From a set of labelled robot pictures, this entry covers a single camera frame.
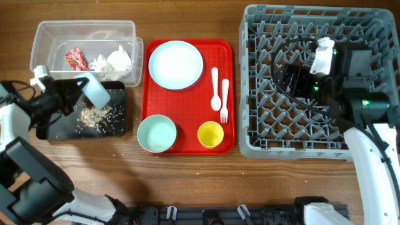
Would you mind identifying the light blue bowl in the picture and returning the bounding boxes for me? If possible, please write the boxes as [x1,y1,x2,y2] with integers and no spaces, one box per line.
[74,72,111,109]

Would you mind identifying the red snack wrapper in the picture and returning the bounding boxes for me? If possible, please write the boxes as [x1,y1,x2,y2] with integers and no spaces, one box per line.
[65,47,89,71]

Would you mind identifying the small white napkin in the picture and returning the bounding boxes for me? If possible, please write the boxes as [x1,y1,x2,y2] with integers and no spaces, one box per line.
[89,54,108,71]

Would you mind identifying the rice and nutshell scraps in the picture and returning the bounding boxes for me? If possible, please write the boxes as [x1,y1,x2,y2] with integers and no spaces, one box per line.
[75,106,124,135]

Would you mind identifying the large white napkin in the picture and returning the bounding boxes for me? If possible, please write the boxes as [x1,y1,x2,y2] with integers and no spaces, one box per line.
[103,45,131,81]

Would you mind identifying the yellow plastic cup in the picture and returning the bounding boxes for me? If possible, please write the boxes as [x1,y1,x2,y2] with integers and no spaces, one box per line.
[197,121,224,149]

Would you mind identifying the mint green bowl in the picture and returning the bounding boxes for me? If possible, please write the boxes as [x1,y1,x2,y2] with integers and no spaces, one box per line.
[137,114,177,153]

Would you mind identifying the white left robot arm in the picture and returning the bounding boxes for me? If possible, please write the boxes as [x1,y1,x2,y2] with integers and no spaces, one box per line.
[1,73,133,224]

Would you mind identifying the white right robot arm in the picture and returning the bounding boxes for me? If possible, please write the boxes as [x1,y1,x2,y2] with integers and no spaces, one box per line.
[271,37,399,224]

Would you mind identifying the black food waste tray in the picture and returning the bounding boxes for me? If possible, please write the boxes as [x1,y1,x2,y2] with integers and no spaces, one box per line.
[36,81,126,141]

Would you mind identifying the grey dishwasher rack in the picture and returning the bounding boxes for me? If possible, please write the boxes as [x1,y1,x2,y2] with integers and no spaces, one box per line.
[239,4,399,161]

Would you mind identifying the clear plastic waste bin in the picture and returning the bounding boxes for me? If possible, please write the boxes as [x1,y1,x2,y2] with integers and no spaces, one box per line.
[29,20,144,87]

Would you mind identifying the white plastic fork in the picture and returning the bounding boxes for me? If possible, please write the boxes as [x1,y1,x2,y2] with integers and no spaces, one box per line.
[220,79,229,123]

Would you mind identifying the white plastic spoon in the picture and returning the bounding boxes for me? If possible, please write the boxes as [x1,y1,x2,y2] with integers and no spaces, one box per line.
[211,67,222,111]

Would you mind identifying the red serving tray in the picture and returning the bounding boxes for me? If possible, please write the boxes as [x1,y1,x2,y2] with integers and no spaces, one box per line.
[141,39,236,156]

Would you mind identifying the light blue plate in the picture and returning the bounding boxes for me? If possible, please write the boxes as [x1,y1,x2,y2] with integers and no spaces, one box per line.
[148,41,204,90]

